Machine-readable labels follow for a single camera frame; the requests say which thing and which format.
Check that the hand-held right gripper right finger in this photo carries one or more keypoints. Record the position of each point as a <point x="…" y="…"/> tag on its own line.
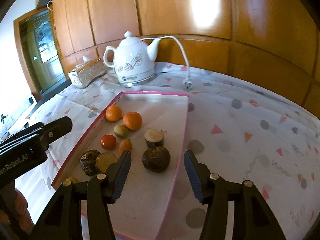
<point x="193" y="177"/>

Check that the dark brown lumpy root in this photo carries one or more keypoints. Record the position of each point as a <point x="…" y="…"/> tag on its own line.
<point x="87" y="162"/>
<point x="156" y="158"/>

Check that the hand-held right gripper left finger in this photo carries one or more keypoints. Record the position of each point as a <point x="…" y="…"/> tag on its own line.
<point x="120" y="177"/>

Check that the white floral ceramic kettle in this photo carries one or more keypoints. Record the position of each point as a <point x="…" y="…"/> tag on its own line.
<point x="132" y="55"/>

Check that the cut purple sweet potato piece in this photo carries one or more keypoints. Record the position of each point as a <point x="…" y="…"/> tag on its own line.
<point x="153" y="137"/>

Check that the small yellow fruit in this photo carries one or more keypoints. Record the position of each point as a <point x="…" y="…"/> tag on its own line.
<point x="72" y="179"/>

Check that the orange carrot piece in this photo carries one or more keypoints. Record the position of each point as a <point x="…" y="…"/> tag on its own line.
<point x="125" y="145"/>

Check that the pink-rimmed white tray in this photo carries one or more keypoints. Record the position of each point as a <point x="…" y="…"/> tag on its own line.
<point x="150" y="205"/>

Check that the white patterned tablecloth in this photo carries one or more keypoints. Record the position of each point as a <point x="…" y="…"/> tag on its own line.
<point x="250" y="120"/>

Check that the yellow cut potato half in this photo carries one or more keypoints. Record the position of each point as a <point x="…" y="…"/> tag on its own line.
<point x="106" y="160"/>

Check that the orange mandarin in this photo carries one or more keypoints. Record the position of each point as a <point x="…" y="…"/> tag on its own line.
<point x="113" y="113"/>
<point x="132" y="120"/>

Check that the wooden framed glass door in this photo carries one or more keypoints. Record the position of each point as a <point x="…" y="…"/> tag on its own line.
<point x="42" y="52"/>

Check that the silver kettle base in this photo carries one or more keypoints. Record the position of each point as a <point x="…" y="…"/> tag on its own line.
<point x="130" y="83"/>

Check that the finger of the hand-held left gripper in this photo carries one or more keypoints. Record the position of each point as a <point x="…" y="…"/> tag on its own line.
<point x="57" y="127"/>

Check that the red tomato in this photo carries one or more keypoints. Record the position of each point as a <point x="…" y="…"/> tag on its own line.
<point x="108" y="142"/>

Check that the small green kiwi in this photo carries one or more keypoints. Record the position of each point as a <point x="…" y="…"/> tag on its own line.
<point x="120" y="130"/>

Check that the person's left hand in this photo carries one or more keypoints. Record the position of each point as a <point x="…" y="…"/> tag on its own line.
<point x="20" y="205"/>

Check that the ornate cream tissue box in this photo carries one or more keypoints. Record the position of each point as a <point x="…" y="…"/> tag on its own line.
<point x="87" y="75"/>

